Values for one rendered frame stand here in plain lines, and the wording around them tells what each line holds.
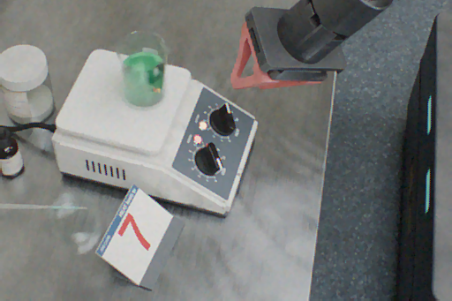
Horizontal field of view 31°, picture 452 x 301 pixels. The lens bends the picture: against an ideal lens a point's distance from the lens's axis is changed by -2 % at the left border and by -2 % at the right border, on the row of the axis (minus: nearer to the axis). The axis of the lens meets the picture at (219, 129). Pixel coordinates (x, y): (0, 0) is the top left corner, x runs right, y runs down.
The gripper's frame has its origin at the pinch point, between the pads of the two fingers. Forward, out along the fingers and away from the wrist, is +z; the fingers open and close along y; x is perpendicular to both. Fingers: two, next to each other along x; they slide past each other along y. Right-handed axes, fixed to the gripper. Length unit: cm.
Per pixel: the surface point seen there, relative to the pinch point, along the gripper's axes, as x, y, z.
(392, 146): -16, -90, 64
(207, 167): 7.0, 3.4, 6.7
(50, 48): -16.7, 10.2, 24.2
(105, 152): 3.1, 12.8, 10.8
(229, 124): 2.6, 0.1, 5.4
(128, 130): 1.9, 11.2, 7.9
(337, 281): 12, -63, 66
